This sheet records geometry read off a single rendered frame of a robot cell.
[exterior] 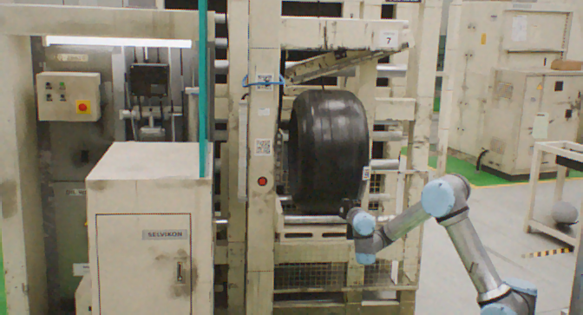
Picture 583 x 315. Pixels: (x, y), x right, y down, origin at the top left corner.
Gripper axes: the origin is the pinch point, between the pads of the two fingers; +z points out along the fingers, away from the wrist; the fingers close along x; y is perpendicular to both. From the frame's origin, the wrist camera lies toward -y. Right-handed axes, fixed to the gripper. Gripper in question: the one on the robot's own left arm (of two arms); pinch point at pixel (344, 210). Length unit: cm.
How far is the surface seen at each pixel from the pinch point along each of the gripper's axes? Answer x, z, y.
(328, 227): 3.4, 18.3, -11.8
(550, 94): -317, 390, 47
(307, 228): 13.0, 17.5, -11.9
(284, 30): 22, 42, 78
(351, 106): -4.4, 12.2, 43.5
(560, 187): -243, 239, -33
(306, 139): 16.0, 5.9, 29.6
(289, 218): 21.3, 18.4, -7.2
